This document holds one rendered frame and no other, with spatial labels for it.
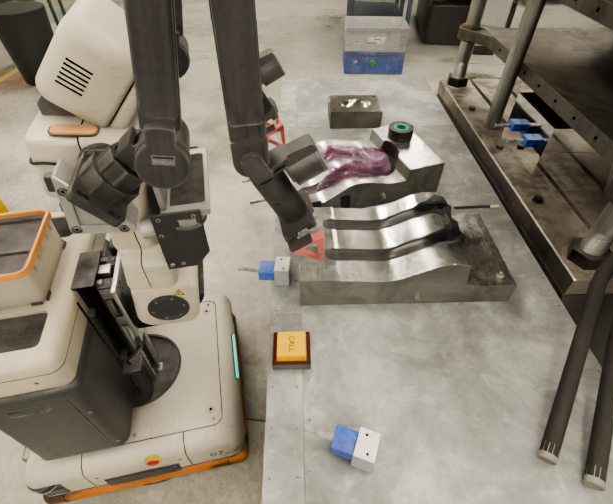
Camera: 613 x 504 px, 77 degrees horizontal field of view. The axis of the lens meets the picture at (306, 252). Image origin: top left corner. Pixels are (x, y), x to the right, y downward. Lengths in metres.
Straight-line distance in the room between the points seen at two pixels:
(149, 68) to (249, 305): 1.51
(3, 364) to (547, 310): 1.21
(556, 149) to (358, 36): 3.04
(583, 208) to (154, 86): 1.27
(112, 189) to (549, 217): 1.19
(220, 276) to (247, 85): 1.60
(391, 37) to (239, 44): 3.80
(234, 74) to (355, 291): 0.54
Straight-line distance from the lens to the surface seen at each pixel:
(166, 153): 0.60
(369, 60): 4.36
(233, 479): 1.62
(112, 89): 0.75
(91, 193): 0.66
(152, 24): 0.56
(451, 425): 0.84
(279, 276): 0.95
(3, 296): 1.11
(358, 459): 0.74
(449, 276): 0.92
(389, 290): 0.92
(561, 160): 1.57
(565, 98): 1.49
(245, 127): 0.60
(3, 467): 1.95
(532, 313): 1.06
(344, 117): 1.59
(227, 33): 0.56
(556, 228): 1.36
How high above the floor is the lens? 1.55
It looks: 45 degrees down
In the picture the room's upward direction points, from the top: straight up
